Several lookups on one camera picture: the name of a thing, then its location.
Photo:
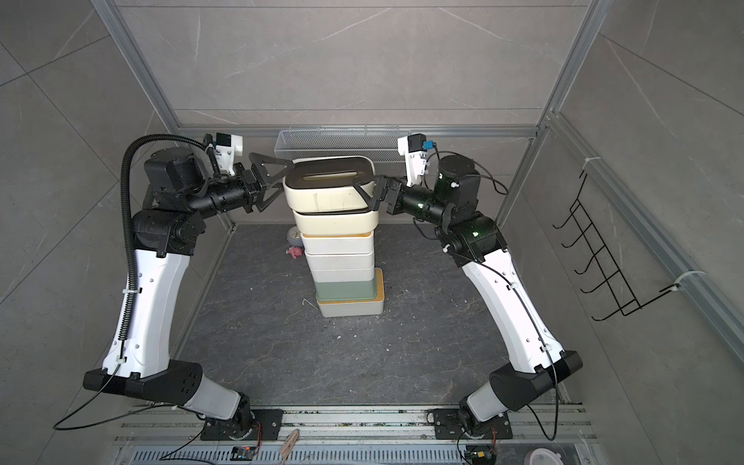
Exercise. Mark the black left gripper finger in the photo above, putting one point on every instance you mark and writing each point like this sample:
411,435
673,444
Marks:
265,196
269,170

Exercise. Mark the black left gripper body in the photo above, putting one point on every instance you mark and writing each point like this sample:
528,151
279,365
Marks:
229,198

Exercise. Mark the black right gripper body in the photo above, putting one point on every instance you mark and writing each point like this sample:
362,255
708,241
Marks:
419,204

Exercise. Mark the cream box dark lid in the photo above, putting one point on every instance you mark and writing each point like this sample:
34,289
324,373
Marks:
337,224
326,185

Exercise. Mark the bamboo lid box edge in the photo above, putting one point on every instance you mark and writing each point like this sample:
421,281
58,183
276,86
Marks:
357,244

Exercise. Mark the white tissue box bamboo lid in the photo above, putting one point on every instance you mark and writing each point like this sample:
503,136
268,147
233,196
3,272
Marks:
340,261

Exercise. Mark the mint green tissue box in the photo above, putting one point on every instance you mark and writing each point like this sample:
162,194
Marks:
346,291

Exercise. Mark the large bamboo lid tissue box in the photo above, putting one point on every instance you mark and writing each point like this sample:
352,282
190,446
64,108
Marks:
373,306

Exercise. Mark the white tissue box grey lid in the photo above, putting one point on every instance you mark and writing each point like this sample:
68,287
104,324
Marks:
343,275

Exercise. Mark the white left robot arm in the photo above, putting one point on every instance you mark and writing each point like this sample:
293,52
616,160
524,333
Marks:
169,186

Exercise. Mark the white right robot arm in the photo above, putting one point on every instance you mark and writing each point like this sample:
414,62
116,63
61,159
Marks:
537,360

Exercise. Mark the small grey alarm clock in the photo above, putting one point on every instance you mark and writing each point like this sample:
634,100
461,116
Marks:
294,237

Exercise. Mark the small pink pig toy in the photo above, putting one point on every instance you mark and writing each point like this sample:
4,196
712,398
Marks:
295,252

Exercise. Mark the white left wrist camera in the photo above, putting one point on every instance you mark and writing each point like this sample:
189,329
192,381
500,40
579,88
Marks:
228,150

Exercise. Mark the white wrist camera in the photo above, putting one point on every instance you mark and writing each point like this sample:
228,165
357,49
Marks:
228,150
414,150

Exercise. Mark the white wire mesh basket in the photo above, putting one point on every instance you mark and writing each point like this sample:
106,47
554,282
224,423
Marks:
380,146

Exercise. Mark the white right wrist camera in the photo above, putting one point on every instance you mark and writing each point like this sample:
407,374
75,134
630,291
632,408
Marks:
414,150

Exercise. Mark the black wire hook rack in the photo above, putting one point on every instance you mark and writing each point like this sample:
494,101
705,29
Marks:
613,279

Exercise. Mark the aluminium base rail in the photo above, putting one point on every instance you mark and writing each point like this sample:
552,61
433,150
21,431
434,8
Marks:
405,434

